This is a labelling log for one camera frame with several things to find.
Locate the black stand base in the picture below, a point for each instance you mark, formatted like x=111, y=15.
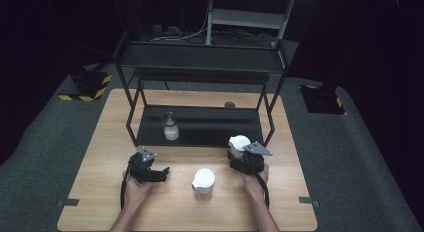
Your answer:
x=321, y=100

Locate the white metal desk frame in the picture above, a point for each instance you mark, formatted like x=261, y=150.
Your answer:
x=248, y=18

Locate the grey tape strip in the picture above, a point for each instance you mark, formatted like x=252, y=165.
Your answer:
x=68, y=202
x=310, y=201

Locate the person's right hand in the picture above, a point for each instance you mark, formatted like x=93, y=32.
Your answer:
x=255, y=187

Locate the dark round table grommet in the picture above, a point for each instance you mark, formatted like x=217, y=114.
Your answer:
x=229, y=105

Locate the glass jar with silver lid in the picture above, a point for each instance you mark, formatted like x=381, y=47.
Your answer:
x=170, y=128

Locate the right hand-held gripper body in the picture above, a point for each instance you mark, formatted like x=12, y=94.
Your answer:
x=250, y=160

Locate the yellow-black striped stand base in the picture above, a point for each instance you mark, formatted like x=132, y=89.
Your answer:
x=90, y=88

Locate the black metal shelf rack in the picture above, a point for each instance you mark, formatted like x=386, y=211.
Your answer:
x=200, y=125

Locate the person's left hand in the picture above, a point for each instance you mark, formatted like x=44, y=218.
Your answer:
x=135, y=192

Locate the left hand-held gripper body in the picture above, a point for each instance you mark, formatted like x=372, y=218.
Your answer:
x=141, y=168

